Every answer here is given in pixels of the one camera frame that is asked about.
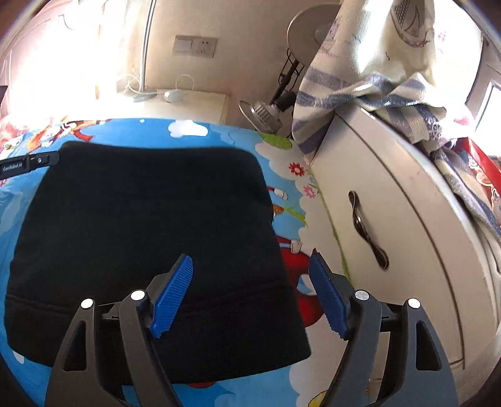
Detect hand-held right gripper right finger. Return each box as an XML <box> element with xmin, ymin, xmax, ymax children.
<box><xmin>308</xmin><ymin>251</ymin><xmax>459</xmax><ymax>407</ymax></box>

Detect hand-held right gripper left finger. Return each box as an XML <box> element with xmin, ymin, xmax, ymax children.
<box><xmin>45</xmin><ymin>254</ymin><xmax>194</xmax><ymax>407</ymax></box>

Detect black pants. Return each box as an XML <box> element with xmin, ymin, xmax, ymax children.
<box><xmin>5</xmin><ymin>141</ymin><xmax>312</xmax><ymax>386</ymax></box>

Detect pink floral blanket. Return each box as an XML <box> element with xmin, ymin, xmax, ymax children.
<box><xmin>0</xmin><ymin>119</ymin><xmax>24</xmax><ymax>151</ymax></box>

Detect white cabinet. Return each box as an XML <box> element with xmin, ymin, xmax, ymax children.
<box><xmin>309</xmin><ymin>106</ymin><xmax>501</xmax><ymax>407</ymax></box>

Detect blue cartoon printed bedsheet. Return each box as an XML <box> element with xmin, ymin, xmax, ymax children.
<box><xmin>0</xmin><ymin>116</ymin><xmax>353</xmax><ymax>407</ymax></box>

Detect white vertical pole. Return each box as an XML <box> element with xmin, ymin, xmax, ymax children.
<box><xmin>133</xmin><ymin>0</ymin><xmax>158</xmax><ymax>103</ymax></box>

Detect white nightstand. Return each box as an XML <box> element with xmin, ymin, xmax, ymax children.
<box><xmin>117</xmin><ymin>88</ymin><xmax>228</xmax><ymax>126</ymax></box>

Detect silver lamp head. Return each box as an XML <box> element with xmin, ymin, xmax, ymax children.
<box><xmin>239</xmin><ymin>100</ymin><xmax>282</xmax><ymax>131</ymax></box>

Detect red printed bag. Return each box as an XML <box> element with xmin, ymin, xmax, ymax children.
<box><xmin>467</xmin><ymin>137</ymin><xmax>501</xmax><ymax>224</ymax></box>

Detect window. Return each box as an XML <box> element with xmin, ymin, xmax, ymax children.
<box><xmin>466</xmin><ymin>39</ymin><xmax>501</xmax><ymax>131</ymax></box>

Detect striped patterned cloth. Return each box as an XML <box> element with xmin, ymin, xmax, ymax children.
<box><xmin>292</xmin><ymin>0</ymin><xmax>501</xmax><ymax>231</ymax></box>

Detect grey electric fan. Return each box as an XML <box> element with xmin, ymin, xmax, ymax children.
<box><xmin>274</xmin><ymin>3</ymin><xmax>343</xmax><ymax>114</ymax></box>

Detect metal cabinet handle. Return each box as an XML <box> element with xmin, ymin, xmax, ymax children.
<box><xmin>348</xmin><ymin>190</ymin><xmax>389</xmax><ymax>270</ymax></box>

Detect white cable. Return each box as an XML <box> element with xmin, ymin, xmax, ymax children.
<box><xmin>121</xmin><ymin>74</ymin><xmax>196</xmax><ymax>102</ymax></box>

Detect wall socket plate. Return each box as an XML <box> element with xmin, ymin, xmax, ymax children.
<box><xmin>173</xmin><ymin>35</ymin><xmax>219</xmax><ymax>59</ymax></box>

